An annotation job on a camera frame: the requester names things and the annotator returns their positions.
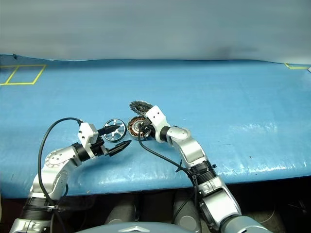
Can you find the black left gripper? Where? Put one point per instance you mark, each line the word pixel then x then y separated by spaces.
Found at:
pixel 99 149

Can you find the grey robot torso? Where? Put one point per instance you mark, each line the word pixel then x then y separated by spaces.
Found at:
pixel 136 229

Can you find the motor housing with copper windings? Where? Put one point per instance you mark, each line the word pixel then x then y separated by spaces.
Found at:
pixel 133 126

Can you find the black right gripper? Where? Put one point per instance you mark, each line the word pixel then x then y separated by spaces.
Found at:
pixel 145 128

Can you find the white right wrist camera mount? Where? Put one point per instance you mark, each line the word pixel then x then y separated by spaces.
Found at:
pixel 158 119

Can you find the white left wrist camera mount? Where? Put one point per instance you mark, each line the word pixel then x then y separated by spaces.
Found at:
pixel 86 134

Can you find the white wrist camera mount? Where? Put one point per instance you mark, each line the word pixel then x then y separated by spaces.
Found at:
pixel 158 119
pixel 86 134

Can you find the round hinged motor lid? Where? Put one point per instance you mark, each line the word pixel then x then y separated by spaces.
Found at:
pixel 139 106

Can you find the silver spoked rotor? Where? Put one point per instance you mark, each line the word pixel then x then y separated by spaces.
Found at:
pixel 115 139

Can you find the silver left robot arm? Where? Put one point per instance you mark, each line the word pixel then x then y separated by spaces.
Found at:
pixel 56 160

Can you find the blue table cover sheet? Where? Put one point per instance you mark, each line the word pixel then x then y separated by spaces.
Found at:
pixel 218 109

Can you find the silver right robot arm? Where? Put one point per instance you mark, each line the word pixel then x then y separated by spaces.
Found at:
pixel 192 150

